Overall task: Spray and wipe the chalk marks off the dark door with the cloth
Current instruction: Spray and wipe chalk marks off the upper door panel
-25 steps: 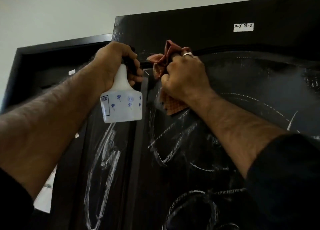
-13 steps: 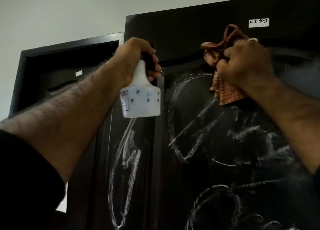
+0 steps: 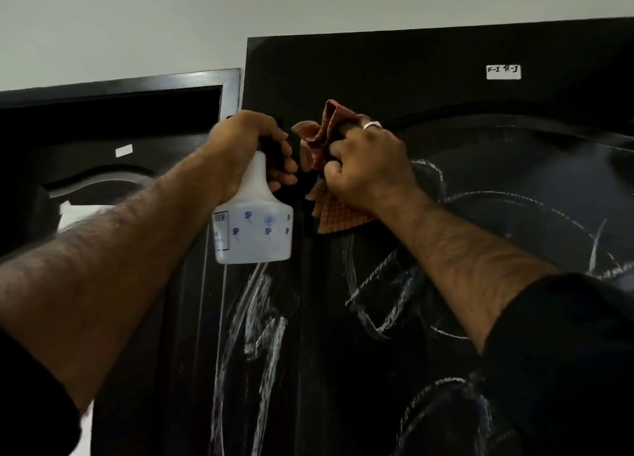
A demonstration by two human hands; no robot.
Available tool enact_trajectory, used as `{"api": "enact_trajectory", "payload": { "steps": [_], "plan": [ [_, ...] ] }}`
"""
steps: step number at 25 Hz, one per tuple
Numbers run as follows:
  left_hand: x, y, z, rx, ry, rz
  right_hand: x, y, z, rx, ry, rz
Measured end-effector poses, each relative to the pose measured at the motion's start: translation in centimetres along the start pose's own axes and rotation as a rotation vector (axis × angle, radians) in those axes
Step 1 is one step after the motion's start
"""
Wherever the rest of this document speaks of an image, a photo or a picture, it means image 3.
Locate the person's right forearm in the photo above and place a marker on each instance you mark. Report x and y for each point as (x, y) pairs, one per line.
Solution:
(460, 262)

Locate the white taped paper sign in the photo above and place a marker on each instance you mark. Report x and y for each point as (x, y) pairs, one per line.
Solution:
(79, 215)

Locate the black left sleeve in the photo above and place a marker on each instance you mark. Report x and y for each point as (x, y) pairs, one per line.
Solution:
(34, 401)

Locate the person's left forearm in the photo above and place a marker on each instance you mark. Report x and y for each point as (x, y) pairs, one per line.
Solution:
(114, 272)

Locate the orange checked cloth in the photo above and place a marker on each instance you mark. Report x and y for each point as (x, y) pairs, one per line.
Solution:
(337, 218)

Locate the black wooden door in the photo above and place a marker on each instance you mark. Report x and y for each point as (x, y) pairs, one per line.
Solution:
(396, 74)

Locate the small blank white label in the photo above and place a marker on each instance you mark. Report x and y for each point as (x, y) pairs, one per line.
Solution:
(124, 150)

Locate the person's left hand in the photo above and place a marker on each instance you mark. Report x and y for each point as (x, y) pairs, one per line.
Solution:
(238, 144)

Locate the black sleeve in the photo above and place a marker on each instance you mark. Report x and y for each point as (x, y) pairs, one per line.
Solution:
(559, 371)
(34, 401)

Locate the black right sleeve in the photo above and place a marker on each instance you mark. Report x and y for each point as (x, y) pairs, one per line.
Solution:
(559, 371)

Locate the white spray bottle black trigger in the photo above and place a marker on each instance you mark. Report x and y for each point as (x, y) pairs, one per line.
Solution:
(252, 245)

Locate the black laundry room door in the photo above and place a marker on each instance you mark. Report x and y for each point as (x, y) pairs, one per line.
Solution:
(163, 149)

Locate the person's right hand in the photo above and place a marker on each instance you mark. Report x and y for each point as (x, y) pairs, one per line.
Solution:
(371, 173)

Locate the dark wooden side door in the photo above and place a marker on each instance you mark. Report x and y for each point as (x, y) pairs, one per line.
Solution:
(124, 82)

